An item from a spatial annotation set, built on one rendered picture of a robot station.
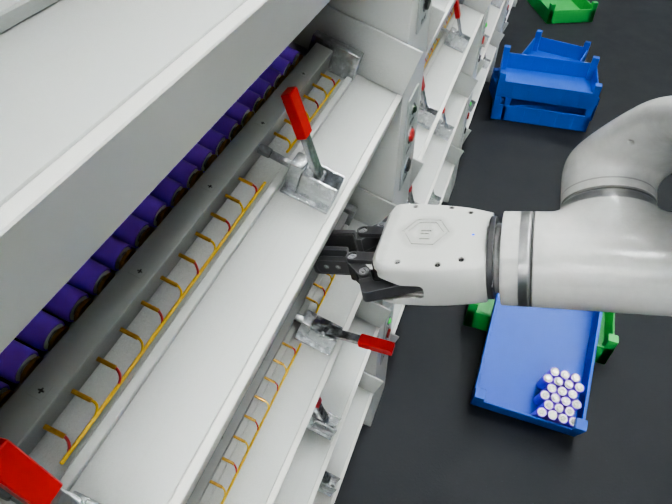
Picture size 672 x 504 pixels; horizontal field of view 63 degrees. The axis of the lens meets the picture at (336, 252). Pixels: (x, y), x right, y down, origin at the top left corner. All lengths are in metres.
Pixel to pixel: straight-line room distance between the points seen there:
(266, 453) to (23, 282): 0.37
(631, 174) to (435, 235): 0.17
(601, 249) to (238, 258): 0.28
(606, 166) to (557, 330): 0.75
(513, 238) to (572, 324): 0.78
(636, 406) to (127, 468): 1.09
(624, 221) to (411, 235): 0.17
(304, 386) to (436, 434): 0.60
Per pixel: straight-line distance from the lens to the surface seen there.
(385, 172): 0.63
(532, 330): 1.22
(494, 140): 1.82
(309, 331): 0.57
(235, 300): 0.36
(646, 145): 0.49
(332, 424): 0.74
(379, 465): 1.08
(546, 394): 1.12
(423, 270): 0.47
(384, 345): 0.54
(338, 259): 0.52
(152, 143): 0.20
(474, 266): 0.47
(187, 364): 0.34
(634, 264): 0.47
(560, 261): 0.47
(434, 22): 0.64
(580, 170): 0.52
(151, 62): 0.20
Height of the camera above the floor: 1.00
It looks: 46 degrees down
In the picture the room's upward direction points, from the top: straight up
